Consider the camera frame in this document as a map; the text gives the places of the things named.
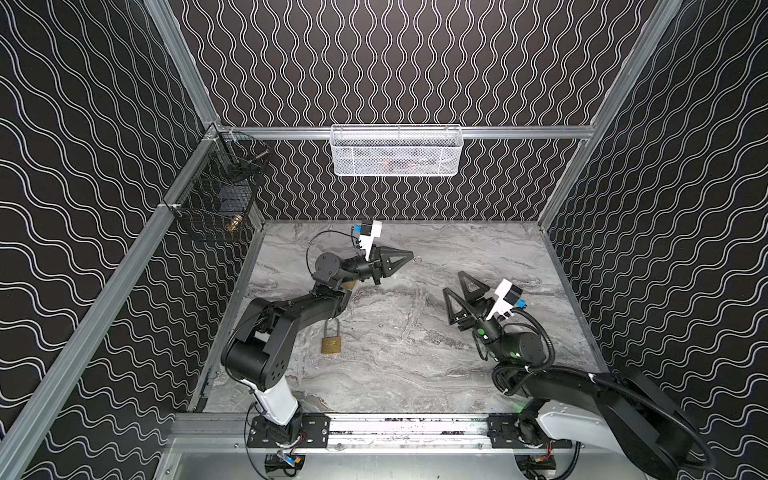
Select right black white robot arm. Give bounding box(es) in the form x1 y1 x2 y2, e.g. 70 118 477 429
443 271 716 479

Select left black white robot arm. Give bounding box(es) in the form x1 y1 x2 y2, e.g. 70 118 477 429
220 245 414 447

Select large brass padlock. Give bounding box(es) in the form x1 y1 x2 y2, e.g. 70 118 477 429
320 317 342 355

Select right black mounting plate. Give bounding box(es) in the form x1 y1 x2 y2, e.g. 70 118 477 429
487 414 573 449

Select black mounting plate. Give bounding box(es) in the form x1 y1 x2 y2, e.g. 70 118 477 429
487 414 573 449
246 412 331 449

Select brass item in black basket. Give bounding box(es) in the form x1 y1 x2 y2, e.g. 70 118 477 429
226 215 243 232

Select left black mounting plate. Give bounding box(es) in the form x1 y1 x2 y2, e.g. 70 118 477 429
246 412 331 449

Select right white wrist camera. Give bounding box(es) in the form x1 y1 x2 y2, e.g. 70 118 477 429
485 279 527 320

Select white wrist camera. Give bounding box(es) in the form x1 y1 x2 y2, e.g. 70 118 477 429
485 279 527 320
351 220 383 260

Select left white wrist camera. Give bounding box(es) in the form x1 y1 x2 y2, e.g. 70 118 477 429
351 220 383 260

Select white mesh wall basket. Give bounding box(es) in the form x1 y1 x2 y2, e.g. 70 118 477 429
329 124 464 177

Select black wire wall basket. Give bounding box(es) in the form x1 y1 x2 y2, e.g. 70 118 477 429
171 137 272 245

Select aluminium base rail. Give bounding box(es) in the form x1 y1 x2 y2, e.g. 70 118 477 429
170 412 652 452

